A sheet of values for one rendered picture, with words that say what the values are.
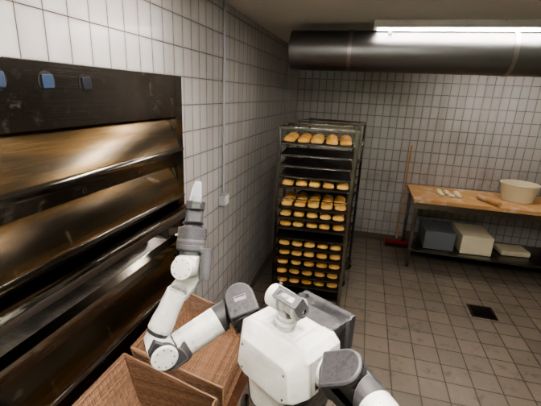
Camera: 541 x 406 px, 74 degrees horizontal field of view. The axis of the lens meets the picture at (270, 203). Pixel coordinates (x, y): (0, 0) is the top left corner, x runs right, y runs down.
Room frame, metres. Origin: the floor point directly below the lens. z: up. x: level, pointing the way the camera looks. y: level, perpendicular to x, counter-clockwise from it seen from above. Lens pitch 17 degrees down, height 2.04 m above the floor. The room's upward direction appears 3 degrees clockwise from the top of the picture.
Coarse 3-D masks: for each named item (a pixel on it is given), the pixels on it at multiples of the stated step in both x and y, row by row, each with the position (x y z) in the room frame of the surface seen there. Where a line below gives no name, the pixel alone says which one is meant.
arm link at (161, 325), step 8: (160, 304) 0.94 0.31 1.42; (168, 304) 0.93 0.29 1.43; (176, 304) 0.93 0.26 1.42; (160, 312) 0.92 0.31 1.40; (168, 312) 0.92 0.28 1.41; (176, 312) 0.93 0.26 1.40; (152, 320) 0.92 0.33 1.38; (160, 320) 0.91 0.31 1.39; (168, 320) 0.92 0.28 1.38; (152, 328) 0.90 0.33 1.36; (160, 328) 0.90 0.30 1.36; (168, 328) 0.91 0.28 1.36; (144, 336) 0.92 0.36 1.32; (152, 336) 0.89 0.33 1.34; (160, 336) 0.90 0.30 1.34; (168, 336) 0.94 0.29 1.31; (152, 344) 0.88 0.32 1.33; (160, 344) 0.88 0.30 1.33; (168, 344) 0.89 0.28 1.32; (152, 352) 0.86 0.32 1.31
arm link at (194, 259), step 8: (176, 248) 1.00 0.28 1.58; (184, 248) 0.98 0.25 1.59; (192, 248) 0.98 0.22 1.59; (200, 248) 1.00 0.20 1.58; (208, 248) 1.00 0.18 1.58; (176, 256) 0.99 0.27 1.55; (184, 256) 0.98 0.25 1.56; (192, 256) 0.98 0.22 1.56; (200, 256) 1.00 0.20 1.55; (208, 256) 0.99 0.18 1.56; (176, 264) 0.95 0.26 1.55; (184, 264) 0.94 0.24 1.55; (192, 264) 0.95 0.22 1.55; (200, 264) 0.98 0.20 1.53; (208, 264) 0.98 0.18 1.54; (176, 272) 0.94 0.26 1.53; (184, 272) 0.93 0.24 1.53; (192, 272) 0.95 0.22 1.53; (200, 272) 0.97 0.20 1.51; (208, 272) 0.97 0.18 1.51
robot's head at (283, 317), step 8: (272, 288) 0.90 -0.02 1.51; (272, 296) 0.88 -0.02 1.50; (280, 296) 0.87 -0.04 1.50; (288, 296) 0.87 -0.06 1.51; (272, 304) 0.88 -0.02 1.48; (280, 304) 0.86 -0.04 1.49; (280, 312) 0.87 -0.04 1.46; (288, 312) 0.84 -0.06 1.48; (280, 320) 0.86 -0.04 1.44; (288, 320) 0.86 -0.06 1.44
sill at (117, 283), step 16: (176, 240) 1.97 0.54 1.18; (144, 256) 1.74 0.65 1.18; (160, 256) 1.79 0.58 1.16; (128, 272) 1.56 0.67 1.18; (112, 288) 1.41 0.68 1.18; (80, 304) 1.28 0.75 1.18; (96, 304) 1.31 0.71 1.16; (64, 320) 1.17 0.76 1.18; (80, 320) 1.22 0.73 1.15; (32, 336) 1.07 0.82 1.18; (48, 336) 1.08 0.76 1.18; (16, 352) 0.99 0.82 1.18; (32, 352) 1.01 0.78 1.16; (0, 368) 0.92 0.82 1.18; (16, 368) 0.95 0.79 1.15
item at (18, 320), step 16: (176, 208) 1.91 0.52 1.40; (144, 224) 1.65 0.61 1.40; (112, 240) 1.46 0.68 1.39; (144, 240) 1.42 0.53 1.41; (80, 256) 1.29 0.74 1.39; (96, 256) 1.26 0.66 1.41; (48, 272) 1.16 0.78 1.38; (64, 272) 1.14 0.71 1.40; (96, 272) 1.13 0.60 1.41; (32, 288) 1.03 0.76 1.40; (64, 288) 1.00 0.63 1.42; (0, 304) 0.94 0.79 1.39; (16, 304) 0.92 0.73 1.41; (48, 304) 0.94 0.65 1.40; (16, 320) 0.84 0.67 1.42; (0, 336) 0.79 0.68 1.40
